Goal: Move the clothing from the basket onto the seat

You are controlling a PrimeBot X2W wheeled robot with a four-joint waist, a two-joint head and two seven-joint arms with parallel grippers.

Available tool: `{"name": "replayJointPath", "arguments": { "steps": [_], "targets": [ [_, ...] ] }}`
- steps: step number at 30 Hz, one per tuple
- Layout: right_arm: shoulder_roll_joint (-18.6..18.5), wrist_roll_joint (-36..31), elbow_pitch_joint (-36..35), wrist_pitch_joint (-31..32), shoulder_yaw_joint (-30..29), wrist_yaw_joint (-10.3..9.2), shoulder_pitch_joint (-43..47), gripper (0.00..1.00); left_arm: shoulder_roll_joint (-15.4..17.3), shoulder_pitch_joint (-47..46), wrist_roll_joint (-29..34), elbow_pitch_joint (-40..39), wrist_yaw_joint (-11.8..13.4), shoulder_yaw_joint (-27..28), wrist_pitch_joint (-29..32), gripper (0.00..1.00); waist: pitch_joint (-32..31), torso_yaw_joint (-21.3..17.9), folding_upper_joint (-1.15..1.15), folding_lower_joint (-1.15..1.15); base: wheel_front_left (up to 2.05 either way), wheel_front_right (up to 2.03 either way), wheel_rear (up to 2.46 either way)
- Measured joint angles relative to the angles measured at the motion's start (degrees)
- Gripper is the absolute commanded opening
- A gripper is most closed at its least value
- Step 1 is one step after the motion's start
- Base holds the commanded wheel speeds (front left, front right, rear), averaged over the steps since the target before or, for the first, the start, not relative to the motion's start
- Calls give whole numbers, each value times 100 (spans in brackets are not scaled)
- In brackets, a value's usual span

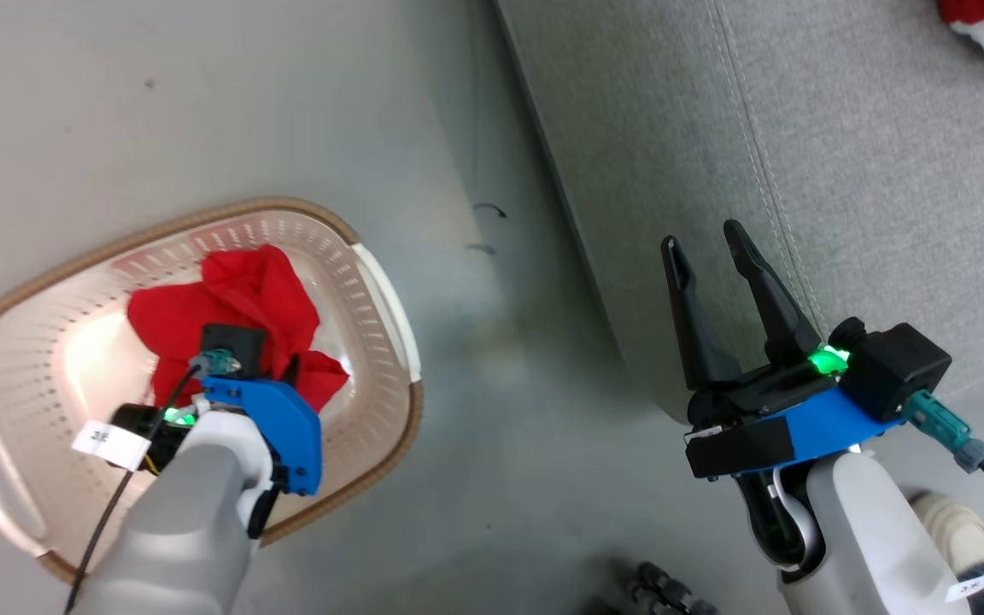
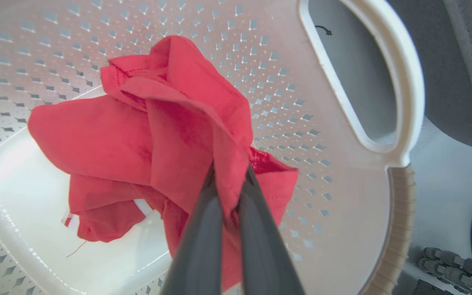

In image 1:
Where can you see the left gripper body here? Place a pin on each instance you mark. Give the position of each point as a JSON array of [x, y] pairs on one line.
[[172, 425]]

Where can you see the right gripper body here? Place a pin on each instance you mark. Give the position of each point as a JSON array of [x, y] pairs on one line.
[[752, 418]]

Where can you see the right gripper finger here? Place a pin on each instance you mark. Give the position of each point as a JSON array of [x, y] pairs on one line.
[[770, 299], [695, 325]]

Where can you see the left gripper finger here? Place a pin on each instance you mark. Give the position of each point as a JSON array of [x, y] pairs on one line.
[[292, 370]]

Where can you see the plain red garment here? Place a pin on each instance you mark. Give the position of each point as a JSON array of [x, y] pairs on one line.
[[236, 295]]

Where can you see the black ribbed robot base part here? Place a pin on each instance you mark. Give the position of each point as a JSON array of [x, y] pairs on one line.
[[663, 589]]

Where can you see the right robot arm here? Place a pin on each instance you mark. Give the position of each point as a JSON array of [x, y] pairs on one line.
[[872, 547]]

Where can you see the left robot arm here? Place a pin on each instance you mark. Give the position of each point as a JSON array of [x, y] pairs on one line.
[[176, 530]]

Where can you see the grey fabric sofa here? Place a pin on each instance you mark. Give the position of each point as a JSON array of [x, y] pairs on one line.
[[799, 171]]

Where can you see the beige perforated laundry basket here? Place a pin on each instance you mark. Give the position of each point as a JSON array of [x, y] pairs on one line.
[[39, 367]]

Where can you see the beige shoe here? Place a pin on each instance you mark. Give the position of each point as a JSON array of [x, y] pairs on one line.
[[953, 523]]

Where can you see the small black curved scrap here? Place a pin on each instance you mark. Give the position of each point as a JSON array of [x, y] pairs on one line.
[[492, 209]]

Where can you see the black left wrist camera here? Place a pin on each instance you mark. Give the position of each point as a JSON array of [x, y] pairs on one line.
[[236, 340]]

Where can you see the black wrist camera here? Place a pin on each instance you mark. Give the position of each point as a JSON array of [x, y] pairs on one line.
[[236, 340], [893, 367]]

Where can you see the teal left camera connector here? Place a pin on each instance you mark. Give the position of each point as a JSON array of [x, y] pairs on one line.
[[217, 363]]

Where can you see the teal camera connector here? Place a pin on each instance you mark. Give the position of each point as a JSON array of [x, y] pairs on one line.
[[945, 427], [217, 363]]

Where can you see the blue right camera mount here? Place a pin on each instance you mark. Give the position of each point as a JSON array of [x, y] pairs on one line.
[[838, 423]]

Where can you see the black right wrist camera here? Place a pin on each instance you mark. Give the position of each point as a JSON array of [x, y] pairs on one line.
[[893, 367]]

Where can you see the teal right camera connector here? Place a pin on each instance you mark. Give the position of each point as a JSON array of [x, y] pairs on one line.
[[945, 427]]

